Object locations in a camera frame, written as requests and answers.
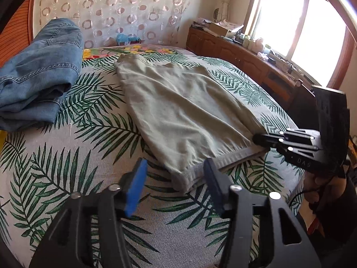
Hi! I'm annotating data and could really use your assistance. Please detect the wooden sideboard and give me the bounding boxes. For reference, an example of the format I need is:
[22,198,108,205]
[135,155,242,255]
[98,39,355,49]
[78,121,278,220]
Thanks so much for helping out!
[185,26,318,113]

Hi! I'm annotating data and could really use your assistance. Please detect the grey pants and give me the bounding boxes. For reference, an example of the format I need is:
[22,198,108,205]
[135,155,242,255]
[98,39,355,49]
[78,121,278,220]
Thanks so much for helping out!
[114,54,270,193]

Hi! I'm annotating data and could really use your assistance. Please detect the circle pattern sheer curtain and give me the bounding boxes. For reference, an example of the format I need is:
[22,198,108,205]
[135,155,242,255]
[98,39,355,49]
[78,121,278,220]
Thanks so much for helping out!
[32,0,196,50]

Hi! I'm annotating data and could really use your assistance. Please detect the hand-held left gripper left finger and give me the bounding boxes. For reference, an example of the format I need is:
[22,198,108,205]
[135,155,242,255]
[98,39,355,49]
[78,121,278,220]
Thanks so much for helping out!
[29,158,148,268]

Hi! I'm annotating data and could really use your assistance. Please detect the wooden slatted wardrobe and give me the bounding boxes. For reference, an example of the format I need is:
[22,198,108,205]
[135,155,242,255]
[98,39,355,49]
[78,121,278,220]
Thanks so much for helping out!
[0,0,35,67]

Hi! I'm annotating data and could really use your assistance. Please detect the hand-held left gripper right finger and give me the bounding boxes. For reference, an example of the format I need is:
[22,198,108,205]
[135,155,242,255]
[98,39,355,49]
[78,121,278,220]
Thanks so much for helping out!
[203,157,321,268]

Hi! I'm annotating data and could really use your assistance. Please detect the person's right hand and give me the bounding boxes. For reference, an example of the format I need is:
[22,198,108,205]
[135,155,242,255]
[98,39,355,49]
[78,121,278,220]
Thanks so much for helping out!
[303,170,348,205]

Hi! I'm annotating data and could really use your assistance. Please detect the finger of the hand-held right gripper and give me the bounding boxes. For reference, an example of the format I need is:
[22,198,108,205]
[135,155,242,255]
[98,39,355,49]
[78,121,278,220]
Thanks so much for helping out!
[252,128,321,147]
[276,146,321,160]

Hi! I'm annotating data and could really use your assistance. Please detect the blue plastic package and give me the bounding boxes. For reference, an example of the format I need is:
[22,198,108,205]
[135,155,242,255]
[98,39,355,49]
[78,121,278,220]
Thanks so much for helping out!
[116,33,140,45]

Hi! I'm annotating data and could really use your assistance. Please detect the leaf print bedsheet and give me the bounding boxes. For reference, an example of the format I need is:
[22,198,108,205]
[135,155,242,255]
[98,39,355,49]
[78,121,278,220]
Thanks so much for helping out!
[0,52,304,268]

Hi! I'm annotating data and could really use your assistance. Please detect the folded blue jeans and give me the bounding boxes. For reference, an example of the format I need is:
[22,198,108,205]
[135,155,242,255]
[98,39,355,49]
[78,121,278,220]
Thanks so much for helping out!
[0,18,85,132]

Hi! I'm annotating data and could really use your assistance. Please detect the window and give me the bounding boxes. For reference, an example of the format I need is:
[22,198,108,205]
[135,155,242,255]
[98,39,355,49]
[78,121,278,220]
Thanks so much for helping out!
[245,0,357,90]

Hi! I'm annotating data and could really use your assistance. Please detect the cardboard box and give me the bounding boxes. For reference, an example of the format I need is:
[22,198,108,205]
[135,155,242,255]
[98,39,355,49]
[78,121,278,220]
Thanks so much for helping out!
[209,22,231,37]

